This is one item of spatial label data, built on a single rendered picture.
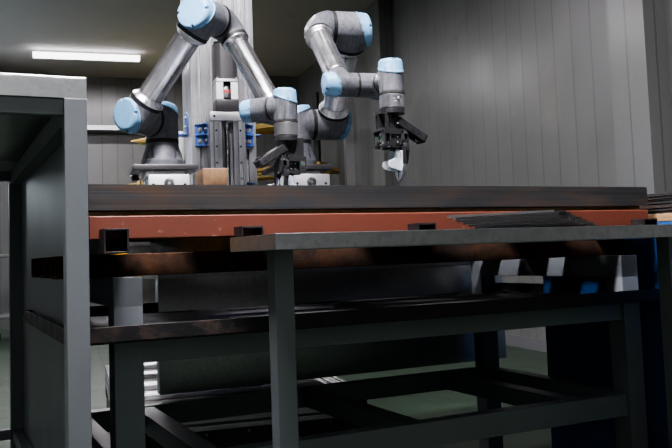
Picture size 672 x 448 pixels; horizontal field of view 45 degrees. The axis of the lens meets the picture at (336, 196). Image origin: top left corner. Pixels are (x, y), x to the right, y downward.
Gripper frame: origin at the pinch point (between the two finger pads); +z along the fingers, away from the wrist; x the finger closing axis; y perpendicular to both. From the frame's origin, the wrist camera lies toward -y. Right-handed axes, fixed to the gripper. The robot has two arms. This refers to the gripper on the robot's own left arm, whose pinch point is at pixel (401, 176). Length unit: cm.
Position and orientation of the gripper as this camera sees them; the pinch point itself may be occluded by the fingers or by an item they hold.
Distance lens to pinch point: 244.4
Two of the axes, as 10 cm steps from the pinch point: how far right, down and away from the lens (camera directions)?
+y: -9.1, 0.0, -4.2
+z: 0.4, 10.0, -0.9
